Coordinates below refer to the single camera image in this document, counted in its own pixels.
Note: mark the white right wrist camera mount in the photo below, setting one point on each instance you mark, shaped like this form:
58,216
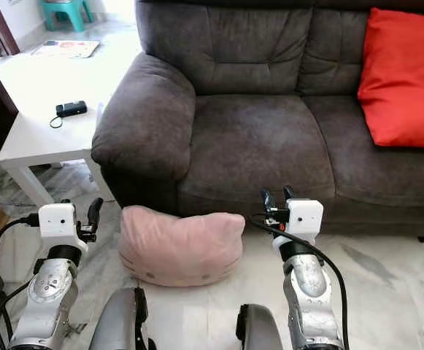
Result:
305,215

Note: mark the grey robot right leg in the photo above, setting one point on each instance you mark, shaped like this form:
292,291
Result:
259,328

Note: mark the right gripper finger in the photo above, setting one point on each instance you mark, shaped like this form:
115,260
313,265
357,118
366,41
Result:
289,195
268,200

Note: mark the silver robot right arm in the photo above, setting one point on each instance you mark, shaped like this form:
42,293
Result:
310,292

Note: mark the grey robot left leg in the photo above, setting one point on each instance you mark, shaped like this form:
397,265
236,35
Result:
117,321

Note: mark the pink cat face pillow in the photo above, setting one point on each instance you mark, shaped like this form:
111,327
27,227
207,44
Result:
179,248

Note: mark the teal plastic stool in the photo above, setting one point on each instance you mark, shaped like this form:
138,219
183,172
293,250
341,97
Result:
66,11

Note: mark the red pillow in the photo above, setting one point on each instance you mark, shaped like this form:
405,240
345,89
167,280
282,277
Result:
405,80

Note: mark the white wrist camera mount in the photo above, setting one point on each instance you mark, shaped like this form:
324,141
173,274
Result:
56,219
305,215

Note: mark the grey robot leg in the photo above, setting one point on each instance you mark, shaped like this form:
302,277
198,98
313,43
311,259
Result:
117,321
259,328

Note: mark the white side table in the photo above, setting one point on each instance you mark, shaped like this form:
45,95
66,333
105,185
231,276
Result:
36,138

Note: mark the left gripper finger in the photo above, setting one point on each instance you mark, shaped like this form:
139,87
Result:
95,210

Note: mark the dark grey fabric sofa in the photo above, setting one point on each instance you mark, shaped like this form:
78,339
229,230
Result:
255,146

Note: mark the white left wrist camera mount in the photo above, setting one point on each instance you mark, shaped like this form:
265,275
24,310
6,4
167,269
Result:
56,219

